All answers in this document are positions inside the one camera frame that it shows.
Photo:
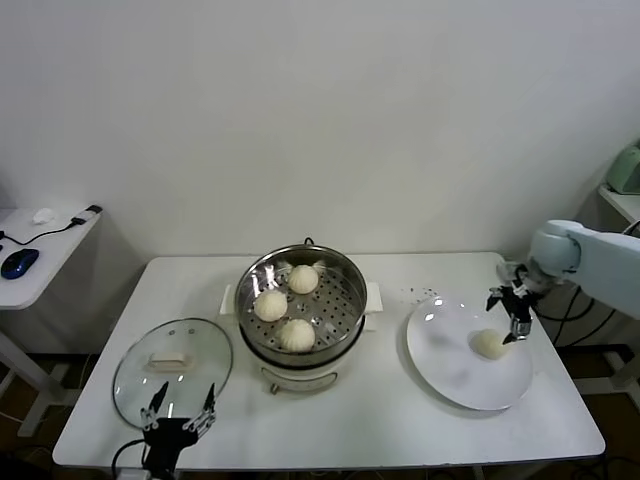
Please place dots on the cream electric cooker pot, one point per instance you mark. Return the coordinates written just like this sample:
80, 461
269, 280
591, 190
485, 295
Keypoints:
300, 377

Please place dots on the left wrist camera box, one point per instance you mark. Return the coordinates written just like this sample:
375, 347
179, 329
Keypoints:
132, 475

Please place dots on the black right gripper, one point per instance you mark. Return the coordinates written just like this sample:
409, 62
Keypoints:
522, 302

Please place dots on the white round plate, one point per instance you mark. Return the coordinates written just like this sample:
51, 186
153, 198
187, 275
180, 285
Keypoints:
450, 360

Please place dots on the blue computer mouse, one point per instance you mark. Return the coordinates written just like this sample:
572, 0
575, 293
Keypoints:
20, 263

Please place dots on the stainless steel steamer basket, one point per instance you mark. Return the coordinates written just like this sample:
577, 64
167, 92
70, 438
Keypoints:
345, 300

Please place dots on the white crumpled tissue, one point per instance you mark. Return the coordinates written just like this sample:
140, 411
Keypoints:
44, 215

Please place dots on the white side table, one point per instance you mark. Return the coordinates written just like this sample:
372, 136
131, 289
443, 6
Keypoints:
625, 205
50, 270

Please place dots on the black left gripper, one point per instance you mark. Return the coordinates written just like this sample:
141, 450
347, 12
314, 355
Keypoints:
167, 442

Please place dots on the mint green appliance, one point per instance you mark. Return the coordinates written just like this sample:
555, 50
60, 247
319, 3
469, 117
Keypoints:
627, 172

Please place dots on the white steamed baozi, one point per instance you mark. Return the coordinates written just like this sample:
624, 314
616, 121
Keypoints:
302, 279
296, 335
487, 346
270, 306

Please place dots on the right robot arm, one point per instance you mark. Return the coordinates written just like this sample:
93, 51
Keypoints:
600, 260

